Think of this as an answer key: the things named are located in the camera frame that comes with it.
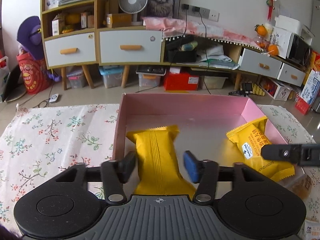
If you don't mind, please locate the yellow ribbed snack bag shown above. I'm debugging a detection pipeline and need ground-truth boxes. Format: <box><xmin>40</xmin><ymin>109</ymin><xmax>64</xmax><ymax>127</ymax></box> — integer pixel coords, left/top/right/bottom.
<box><xmin>126</xmin><ymin>125</ymin><xmax>196</xmax><ymax>199</ymax></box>

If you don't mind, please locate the floral tablecloth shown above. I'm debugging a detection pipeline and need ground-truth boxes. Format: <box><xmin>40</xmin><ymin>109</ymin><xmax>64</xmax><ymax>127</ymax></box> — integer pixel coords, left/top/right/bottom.
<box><xmin>1</xmin><ymin>104</ymin><xmax>319</xmax><ymax>234</ymax></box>

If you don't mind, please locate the black handheld camera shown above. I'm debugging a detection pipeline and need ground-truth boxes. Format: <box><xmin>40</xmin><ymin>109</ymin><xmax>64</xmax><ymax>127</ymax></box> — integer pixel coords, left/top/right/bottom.
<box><xmin>228</xmin><ymin>82</ymin><xmax>253</xmax><ymax>97</ymax></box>

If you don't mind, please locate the orange fruit upper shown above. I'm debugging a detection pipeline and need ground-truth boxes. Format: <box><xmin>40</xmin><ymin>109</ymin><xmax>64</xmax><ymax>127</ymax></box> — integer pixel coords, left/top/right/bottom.
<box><xmin>254</xmin><ymin>24</ymin><xmax>268</xmax><ymax>37</ymax></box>

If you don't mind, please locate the cardboard box on cabinet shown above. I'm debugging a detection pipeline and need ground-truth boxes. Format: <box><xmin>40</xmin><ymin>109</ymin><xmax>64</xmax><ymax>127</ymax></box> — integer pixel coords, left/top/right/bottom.
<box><xmin>106</xmin><ymin>13</ymin><xmax>132</xmax><ymax>28</ymax></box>

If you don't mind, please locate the brown cake pack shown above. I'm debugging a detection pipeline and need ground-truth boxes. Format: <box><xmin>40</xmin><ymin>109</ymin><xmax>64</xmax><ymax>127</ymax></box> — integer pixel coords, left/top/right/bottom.
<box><xmin>286</xmin><ymin>174</ymin><xmax>313</xmax><ymax>200</ymax></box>

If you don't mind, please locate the yellow egg tray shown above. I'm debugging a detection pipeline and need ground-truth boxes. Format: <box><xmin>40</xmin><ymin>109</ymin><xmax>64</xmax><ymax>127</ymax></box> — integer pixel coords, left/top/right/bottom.
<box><xmin>252</xmin><ymin>83</ymin><xmax>265</xmax><ymax>96</ymax></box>

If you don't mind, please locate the wooden shelf cabinet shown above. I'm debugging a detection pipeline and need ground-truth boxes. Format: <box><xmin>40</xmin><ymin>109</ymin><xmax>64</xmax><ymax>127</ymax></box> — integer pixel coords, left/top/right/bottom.
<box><xmin>41</xmin><ymin>0</ymin><xmax>164</xmax><ymax>88</ymax></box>

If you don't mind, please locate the purple plush toy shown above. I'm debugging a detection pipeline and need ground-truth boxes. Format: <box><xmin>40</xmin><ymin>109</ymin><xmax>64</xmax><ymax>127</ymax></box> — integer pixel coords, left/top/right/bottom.
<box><xmin>17</xmin><ymin>16</ymin><xmax>60</xmax><ymax>83</ymax></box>

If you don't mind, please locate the pink cardboard box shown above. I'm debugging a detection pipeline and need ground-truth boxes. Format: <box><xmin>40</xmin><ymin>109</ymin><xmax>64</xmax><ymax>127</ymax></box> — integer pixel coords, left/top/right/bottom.
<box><xmin>112</xmin><ymin>93</ymin><xmax>288</xmax><ymax>168</ymax></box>

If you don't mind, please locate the blue lid plastic bin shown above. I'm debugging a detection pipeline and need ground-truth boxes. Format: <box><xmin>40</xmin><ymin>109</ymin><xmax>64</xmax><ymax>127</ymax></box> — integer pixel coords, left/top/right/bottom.
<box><xmin>99</xmin><ymin>66</ymin><xmax>124</xmax><ymax>88</ymax></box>

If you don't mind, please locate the white microwave oven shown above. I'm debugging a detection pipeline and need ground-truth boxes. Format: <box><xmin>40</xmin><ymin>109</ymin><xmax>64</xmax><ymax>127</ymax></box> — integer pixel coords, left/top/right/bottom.
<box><xmin>270</xmin><ymin>27</ymin><xmax>312</xmax><ymax>67</ymax></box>

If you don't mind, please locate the red storage box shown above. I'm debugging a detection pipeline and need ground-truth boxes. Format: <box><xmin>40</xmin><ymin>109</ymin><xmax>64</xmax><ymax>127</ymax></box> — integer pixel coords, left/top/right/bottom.
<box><xmin>164</xmin><ymin>72</ymin><xmax>200</xmax><ymax>91</ymax></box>

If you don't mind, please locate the clear plastic bin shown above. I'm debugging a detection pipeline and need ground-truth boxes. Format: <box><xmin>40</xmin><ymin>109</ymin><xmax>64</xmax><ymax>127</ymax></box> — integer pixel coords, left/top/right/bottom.
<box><xmin>199</xmin><ymin>76</ymin><xmax>227</xmax><ymax>89</ymax></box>

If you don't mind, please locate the blue white milk carton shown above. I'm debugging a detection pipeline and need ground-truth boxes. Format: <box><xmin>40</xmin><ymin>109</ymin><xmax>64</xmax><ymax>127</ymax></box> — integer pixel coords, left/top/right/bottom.
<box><xmin>295</xmin><ymin>70</ymin><xmax>319</xmax><ymax>115</ymax></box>

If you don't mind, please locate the black basket on console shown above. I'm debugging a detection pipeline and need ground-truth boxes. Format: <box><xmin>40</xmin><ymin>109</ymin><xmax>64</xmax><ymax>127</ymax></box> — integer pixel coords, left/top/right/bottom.
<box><xmin>164</xmin><ymin>35</ymin><xmax>197</xmax><ymax>63</ymax></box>

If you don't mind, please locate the white floor charger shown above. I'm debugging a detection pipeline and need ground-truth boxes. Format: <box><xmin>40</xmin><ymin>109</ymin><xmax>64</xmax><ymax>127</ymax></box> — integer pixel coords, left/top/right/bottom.
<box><xmin>49</xmin><ymin>94</ymin><xmax>59</xmax><ymax>103</ymax></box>

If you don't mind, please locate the pink cloth cover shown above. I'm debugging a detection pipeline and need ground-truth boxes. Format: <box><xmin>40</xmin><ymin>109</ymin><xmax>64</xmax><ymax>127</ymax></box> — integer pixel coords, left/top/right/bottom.
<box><xmin>143</xmin><ymin>17</ymin><xmax>262</xmax><ymax>51</ymax></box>

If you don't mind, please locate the large yellow snack bag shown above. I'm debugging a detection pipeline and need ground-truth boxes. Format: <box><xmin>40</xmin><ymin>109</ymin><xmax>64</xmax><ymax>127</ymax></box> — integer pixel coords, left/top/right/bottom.
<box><xmin>226</xmin><ymin>116</ymin><xmax>296</xmax><ymax>182</ymax></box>

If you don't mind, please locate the orange fruit lower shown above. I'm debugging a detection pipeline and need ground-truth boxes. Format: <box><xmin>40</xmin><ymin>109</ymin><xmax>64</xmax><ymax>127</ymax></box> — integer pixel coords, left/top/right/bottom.
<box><xmin>267</xmin><ymin>44</ymin><xmax>279</xmax><ymax>56</ymax></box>

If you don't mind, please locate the orange fruit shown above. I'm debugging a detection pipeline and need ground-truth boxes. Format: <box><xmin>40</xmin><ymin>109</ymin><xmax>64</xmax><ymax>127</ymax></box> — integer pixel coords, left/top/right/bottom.
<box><xmin>254</xmin><ymin>24</ymin><xmax>268</xmax><ymax>37</ymax></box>
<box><xmin>267</xmin><ymin>44</ymin><xmax>279</xmax><ymax>56</ymax></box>

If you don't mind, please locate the long wooden tv console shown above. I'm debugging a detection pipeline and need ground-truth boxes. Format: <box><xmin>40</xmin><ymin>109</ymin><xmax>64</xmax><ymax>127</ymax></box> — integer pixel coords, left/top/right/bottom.
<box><xmin>142</xmin><ymin>17</ymin><xmax>309</xmax><ymax>91</ymax></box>

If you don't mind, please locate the white desk fan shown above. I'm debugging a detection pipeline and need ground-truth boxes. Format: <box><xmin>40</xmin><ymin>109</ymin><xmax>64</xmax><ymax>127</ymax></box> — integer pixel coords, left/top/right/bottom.
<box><xmin>118</xmin><ymin>0</ymin><xmax>148</xmax><ymax>26</ymax></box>

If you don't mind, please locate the red gift bag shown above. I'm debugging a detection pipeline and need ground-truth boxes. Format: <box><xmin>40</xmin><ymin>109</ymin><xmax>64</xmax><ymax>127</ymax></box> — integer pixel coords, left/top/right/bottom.
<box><xmin>16</xmin><ymin>53</ymin><xmax>52</xmax><ymax>95</ymax></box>

